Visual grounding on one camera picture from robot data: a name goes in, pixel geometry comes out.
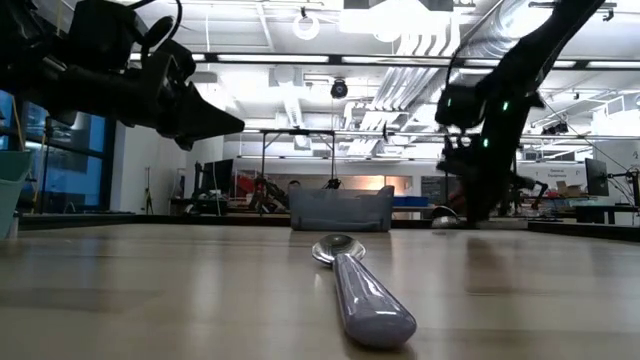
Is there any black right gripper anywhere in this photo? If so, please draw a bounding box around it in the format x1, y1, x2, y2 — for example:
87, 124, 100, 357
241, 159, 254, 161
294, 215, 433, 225
437, 92, 544, 225

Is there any black metal table frame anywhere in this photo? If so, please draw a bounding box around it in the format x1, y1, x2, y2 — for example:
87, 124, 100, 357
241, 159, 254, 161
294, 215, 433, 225
242, 127, 337, 191

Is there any thin black tripod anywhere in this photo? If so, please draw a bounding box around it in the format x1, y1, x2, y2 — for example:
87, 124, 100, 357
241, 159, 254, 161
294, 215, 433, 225
143, 166, 156, 216

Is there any white hanging ring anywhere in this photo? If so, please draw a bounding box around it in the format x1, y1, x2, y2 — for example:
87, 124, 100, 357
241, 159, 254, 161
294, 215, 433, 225
292, 12, 321, 41

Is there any blue plastic crate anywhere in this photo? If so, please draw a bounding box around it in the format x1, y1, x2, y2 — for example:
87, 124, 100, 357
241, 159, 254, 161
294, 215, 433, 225
393, 195, 430, 208

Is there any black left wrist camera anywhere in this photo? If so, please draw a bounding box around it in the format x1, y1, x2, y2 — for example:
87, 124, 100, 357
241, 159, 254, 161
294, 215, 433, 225
67, 0, 176, 71

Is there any gray plastic bin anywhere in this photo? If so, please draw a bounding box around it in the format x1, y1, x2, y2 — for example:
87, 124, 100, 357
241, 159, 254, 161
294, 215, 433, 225
288, 185, 396, 233

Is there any brown cardboard box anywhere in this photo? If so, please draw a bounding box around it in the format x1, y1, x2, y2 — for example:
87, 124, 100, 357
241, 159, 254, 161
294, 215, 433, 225
555, 180, 584, 198

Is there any blue glass window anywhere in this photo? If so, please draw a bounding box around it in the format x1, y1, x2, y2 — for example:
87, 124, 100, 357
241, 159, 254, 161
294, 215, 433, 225
0, 89, 109, 211

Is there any overhead light rail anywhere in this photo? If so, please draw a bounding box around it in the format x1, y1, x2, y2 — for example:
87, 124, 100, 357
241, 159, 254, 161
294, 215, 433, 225
127, 51, 640, 70

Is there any black equipment cart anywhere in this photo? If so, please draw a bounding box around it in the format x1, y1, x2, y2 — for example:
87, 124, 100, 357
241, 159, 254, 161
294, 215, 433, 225
169, 196, 232, 217

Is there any large lavender-handled spoon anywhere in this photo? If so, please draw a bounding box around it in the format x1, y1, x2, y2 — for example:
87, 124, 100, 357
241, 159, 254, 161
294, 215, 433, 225
311, 233, 418, 350

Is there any black round ceiling camera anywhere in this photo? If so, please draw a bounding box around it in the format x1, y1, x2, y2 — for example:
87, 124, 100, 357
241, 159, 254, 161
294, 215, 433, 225
329, 78, 350, 100

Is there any black computer monitor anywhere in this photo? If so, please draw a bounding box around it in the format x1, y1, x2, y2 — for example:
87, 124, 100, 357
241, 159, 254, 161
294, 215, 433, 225
584, 157, 611, 198
199, 158, 235, 199

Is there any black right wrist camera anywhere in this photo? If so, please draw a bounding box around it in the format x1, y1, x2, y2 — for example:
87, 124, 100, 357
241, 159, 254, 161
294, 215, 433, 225
433, 83, 485, 130

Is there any teal plastic bin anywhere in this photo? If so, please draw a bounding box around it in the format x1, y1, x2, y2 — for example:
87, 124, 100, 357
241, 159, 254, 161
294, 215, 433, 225
0, 149, 36, 240

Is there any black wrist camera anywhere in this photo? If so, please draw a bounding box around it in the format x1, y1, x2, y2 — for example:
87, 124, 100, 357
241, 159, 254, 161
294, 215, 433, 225
67, 0, 176, 71
433, 83, 485, 130

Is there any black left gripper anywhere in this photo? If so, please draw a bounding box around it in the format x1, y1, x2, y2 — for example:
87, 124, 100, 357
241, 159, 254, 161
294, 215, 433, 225
29, 38, 246, 151

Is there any black desk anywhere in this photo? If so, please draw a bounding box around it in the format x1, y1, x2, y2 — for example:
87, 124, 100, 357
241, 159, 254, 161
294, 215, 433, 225
573, 203, 640, 226

